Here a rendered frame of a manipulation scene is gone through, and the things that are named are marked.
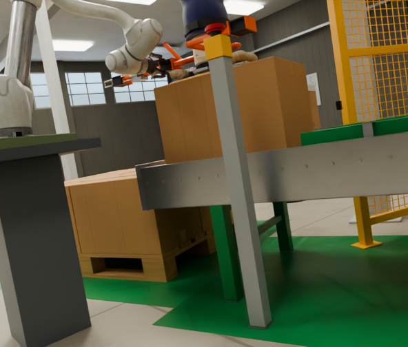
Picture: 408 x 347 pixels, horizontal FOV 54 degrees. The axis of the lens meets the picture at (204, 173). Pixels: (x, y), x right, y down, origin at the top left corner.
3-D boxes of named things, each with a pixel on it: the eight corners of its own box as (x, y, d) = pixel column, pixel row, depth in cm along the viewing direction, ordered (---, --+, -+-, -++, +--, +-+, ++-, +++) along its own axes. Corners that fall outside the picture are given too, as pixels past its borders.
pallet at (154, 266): (250, 228, 284) (247, 209, 283) (167, 282, 200) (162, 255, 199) (126, 231, 348) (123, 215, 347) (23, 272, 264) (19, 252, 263)
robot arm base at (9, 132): (-8, 142, 142) (-10, 127, 142) (-15, 150, 160) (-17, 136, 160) (45, 137, 152) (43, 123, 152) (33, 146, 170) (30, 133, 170)
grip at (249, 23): (257, 31, 155) (255, 18, 154) (247, 27, 148) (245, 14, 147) (238, 37, 159) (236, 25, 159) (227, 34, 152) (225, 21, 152)
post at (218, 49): (273, 321, 141) (229, 36, 133) (266, 330, 136) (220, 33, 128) (256, 319, 145) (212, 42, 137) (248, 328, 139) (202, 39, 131)
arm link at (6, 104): (-15, 130, 147) (-25, 71, 147) (-8, 136, 164) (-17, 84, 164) (32, 124, 153) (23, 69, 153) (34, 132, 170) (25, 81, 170)
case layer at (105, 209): (247, 209, 283) (238, 153, 280) (162, 254, 199) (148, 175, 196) (123, 215, 347) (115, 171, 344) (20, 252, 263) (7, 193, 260)
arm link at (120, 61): (132, 80, 186) (149, 61, 179) (109, 79, 173) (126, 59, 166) (121, 62, 187) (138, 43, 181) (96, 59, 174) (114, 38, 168)
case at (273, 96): (316, 148, 190) (304, 64, 187) (288, 158, 156) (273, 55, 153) (209, 162, 222) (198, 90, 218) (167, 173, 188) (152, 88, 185)
